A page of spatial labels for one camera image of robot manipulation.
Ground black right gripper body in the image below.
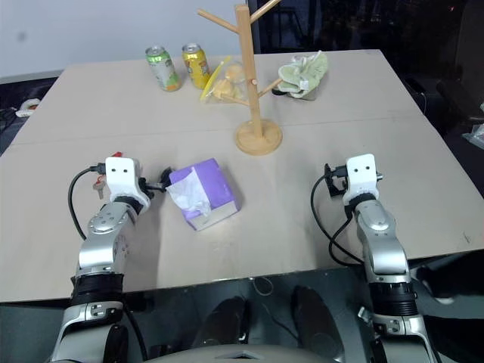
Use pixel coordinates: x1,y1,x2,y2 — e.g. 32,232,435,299
327,175,350,199

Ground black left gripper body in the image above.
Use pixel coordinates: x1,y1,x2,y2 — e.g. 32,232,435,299
138,176,168,199

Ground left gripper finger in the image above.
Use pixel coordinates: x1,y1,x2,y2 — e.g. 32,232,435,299
159,166,178,189

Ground keys with red tag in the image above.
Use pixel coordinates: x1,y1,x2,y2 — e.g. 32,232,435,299
92,150,125,200

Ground purple tissue box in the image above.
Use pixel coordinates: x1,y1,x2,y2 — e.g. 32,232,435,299
167,158,244,232

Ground green drink can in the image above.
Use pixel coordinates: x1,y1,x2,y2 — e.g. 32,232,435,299
144,45,183,93

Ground clear bag of yellow snacks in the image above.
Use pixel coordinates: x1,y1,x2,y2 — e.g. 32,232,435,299
199,55,253,107

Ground yellow drink can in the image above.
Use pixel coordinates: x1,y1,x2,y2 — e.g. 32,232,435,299
181,42,212,91

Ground light green cloth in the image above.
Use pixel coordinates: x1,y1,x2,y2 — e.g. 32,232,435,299
277,50,330,101

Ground wooden tree-shaped hanger stand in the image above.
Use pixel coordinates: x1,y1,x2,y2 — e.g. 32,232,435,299
197,0,284,157

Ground white crumpled object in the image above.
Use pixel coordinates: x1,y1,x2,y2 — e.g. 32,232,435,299
16,98,41,118

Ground clear plastic bag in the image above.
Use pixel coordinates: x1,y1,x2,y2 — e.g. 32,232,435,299
461,122,484,150

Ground grey robot torso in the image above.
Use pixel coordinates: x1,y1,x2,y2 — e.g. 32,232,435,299
142,341,342,363

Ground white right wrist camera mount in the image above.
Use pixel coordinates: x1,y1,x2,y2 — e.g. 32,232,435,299
343,153,380,207

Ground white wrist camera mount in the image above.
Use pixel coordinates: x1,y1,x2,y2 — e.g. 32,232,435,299
104,157,151,209
343,153,380,207

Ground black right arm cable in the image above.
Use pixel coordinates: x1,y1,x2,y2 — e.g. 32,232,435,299
310,163,366,266

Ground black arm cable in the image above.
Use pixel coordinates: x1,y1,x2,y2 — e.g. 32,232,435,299
67,163,108,241
310,163,366,266

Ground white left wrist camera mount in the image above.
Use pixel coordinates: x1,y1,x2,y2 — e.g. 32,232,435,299
104,157,151,209

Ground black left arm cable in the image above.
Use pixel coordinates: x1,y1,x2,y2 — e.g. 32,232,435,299
67,163,108,241

